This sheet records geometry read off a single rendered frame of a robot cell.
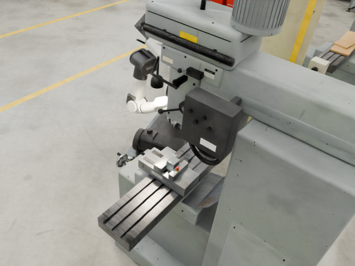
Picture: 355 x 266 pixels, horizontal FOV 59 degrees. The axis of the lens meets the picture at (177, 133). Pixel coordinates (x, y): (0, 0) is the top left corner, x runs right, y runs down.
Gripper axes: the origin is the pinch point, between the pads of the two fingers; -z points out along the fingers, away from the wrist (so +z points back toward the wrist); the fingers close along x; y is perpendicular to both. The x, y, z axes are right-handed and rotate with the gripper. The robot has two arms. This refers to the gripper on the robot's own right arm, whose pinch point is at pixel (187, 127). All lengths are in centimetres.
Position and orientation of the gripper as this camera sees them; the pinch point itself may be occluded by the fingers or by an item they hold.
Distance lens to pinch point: 176.7
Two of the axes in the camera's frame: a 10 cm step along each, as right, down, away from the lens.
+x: 8.9, -2.4, 4.0
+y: -0.9, 7.5, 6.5
